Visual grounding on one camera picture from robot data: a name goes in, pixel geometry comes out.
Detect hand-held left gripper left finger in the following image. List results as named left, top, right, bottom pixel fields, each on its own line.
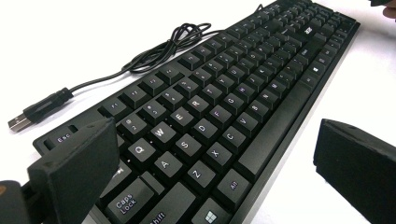
left=27, top=117, right=120, bottom=224

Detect black keyboard cable with plug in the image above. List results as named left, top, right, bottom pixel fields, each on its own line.
left=7, top=3, right=265, bottom=133

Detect black computer keyboard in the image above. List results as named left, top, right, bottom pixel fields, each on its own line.
left=32, top=0, right=361, bottom=224

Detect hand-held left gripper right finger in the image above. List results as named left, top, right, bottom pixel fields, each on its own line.
left=312, top=119, right=396, bottom=224

